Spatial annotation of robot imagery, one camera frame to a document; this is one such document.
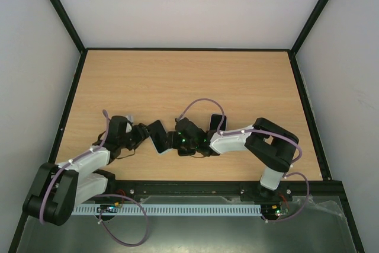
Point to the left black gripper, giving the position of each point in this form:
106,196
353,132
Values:
141,134

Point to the black enclosure frame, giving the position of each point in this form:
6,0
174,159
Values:
189,48

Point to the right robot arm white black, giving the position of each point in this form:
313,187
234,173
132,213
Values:
274,146

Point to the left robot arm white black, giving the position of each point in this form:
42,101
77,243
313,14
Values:
58,188

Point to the light blue slotted cable duct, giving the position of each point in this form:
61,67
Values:
170,210

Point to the black phone case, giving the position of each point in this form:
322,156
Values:
186,152

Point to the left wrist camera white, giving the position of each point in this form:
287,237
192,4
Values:
128,121

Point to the black front rail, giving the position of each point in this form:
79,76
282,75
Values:
250,191

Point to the black phone camera side up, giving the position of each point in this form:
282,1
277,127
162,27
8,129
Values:
215,120

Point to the light blue phone case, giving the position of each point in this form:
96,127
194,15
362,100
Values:
163,152

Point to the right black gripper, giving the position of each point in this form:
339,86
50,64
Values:
177,141

